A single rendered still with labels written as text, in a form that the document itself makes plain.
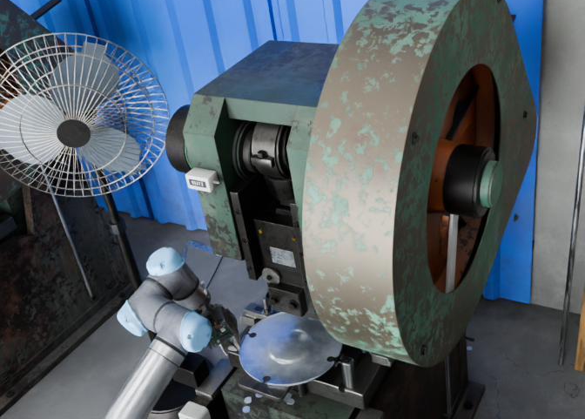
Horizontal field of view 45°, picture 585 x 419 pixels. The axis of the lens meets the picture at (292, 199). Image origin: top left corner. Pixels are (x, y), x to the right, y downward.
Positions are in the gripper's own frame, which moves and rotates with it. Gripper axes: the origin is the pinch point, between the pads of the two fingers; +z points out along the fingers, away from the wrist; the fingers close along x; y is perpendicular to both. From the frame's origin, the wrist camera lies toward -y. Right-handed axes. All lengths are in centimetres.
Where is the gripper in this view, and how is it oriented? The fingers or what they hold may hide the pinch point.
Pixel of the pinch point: (234, 344)
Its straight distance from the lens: 182.4
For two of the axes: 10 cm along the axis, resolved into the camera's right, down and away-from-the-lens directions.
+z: 4.4, 7.1, 5.6
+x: 8.5, -5.3, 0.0
